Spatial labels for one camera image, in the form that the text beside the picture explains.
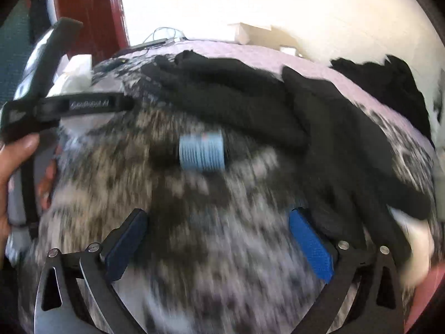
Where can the person's left hand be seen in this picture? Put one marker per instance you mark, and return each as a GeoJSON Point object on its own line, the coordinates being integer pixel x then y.
{"type": "Point", "coordinates": [14, 160]}

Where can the black knit glove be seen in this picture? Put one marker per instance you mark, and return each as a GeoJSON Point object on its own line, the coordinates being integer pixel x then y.
{"type": "Point", "coordinates": [340, 139]}
{"type": "Point", "coordinates": [226, 90]}

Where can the grey and white fuzzy blanket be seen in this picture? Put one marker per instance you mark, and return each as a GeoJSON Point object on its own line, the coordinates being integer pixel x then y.
{"type": "Point", "coordinates": [208, 250]}

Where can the black flat device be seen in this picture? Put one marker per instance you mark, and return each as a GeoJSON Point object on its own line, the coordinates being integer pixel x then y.
{"type": "Point", "coordinates": [146, 45]}

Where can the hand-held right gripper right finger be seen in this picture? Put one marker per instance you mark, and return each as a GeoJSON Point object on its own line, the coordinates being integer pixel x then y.
{"type": "Point", "coordinates": [311, 247]}

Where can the white bottle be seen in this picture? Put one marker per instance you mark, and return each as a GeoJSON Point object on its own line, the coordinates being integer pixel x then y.
{"type": "Point", "coordinates": [415, 250]}

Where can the lilac quilted sheet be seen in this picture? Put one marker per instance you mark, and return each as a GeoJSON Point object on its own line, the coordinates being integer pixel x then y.
{"type": "Point", "coordinates": [243, 50]}

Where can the pink paper sheet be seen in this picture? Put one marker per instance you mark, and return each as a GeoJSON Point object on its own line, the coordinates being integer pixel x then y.
{"type": "Point", "coordinates": [422, 302]}

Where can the white plastic bag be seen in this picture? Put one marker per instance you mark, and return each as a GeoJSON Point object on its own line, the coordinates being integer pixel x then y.
{"type": "Point", "coordinates": [78, 69]}

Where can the red-brown wooden door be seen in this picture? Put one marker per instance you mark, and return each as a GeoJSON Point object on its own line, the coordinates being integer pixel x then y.
{"type": "Point", "coordinates": [94, 7]}

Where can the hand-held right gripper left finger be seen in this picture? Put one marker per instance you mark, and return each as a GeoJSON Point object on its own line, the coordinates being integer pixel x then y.
{"type": "Point", "coordinates": [127, 247]}

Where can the white cardboard box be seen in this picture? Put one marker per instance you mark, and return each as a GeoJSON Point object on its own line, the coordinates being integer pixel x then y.
{"type": "Point", "coordinates": [248, 33]}

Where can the black cloth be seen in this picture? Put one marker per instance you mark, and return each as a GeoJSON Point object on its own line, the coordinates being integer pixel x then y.
{"type": "Point", "coordinates": [389, 80]}

